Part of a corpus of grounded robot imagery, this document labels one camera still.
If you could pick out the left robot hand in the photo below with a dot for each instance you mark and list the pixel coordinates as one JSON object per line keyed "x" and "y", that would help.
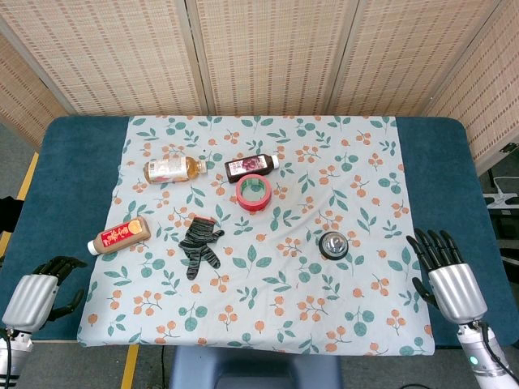
{"x": 32, "y": 293}

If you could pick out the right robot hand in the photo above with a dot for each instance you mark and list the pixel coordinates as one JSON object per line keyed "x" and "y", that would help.
{"x": 456, "y": 287}

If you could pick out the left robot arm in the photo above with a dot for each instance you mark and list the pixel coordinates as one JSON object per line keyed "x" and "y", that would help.
{"x": 12, "y": 356}

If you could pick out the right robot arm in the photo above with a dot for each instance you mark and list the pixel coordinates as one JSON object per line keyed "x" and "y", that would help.
{"x": 484, "y": 356}

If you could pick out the black object at table edge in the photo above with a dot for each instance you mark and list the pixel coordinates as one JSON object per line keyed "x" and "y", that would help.
{"x": 10, "y": 212}

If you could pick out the brown drink bottle orange label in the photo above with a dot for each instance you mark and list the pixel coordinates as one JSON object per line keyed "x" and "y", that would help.
{"x": 119, "y": 236}

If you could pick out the dark striped glove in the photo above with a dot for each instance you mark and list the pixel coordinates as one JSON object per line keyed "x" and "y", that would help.
{"x": 200, "y": 245}

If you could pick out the amber tea bottle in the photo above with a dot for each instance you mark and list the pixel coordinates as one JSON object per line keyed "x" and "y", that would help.
{"x": 172, "y": 168}

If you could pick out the floral leaf tablecloth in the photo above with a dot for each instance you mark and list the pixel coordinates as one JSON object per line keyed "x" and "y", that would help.
{"x": 259, "y": 291}

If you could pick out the red tape roll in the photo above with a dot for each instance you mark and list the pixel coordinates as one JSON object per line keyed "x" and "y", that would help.
{"x": 254, "y": 193}

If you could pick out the dark juice bottle white cap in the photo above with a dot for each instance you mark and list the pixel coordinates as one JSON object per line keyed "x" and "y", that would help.
{"x": 249, "y": 166}

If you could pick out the woven folding screen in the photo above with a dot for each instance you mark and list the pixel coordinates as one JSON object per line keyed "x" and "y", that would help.
{"x": 259, "y": 52}

